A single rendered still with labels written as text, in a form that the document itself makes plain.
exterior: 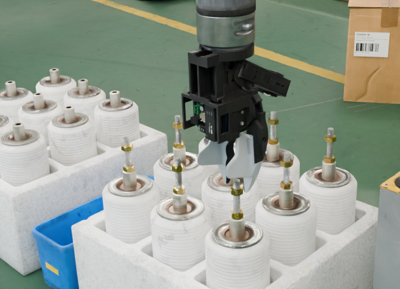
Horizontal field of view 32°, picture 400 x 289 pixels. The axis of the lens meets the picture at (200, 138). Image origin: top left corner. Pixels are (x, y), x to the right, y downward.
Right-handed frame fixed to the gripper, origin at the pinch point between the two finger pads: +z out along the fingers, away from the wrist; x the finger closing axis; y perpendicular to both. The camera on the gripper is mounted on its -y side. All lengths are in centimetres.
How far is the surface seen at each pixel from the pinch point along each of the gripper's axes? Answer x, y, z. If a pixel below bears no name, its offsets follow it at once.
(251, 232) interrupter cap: 1.3, -0.9, 9.0
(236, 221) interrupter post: 0.7, 1.6, 6.4
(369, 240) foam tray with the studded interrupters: 5.6, -25.0, 19.3
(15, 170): -52, 9, 14
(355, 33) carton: -58, -107, 12
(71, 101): -67, -13, 10
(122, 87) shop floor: -123, -66, 34
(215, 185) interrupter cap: -13.3, -7.3, 8.9
